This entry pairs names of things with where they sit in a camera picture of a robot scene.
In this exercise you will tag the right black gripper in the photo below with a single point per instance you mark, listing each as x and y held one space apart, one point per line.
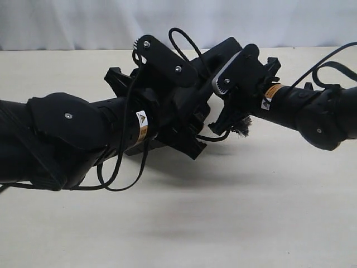
236 102

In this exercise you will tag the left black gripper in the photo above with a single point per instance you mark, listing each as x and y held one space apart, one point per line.
167 116

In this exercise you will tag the black plastic tool case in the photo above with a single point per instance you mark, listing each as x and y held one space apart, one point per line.
206 64

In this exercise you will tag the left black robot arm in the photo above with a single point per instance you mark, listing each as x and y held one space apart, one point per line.
51 142

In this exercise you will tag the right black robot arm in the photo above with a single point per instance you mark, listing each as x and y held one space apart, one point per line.
324 118

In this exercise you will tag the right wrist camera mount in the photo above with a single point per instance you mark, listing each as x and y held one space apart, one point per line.
242 70

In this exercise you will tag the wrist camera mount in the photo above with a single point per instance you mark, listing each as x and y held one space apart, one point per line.
167 62
242 70

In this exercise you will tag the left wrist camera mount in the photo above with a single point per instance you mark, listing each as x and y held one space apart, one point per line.
167 62

